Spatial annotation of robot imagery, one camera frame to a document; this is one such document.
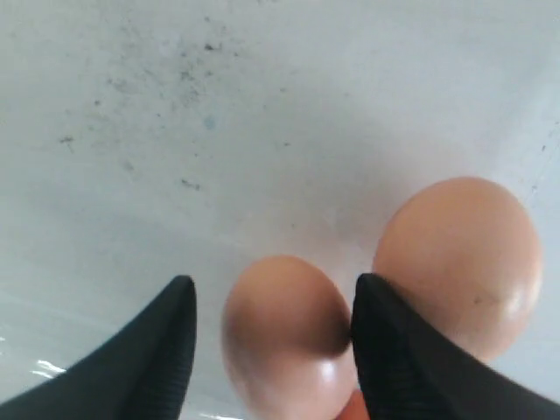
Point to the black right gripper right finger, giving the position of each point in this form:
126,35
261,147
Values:
409,370

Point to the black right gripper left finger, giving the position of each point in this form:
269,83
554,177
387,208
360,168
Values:
142,372

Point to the brown egg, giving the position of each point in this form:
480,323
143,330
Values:
465,254
285,336
355,408

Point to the clear plastic storage box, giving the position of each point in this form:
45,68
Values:
141,140

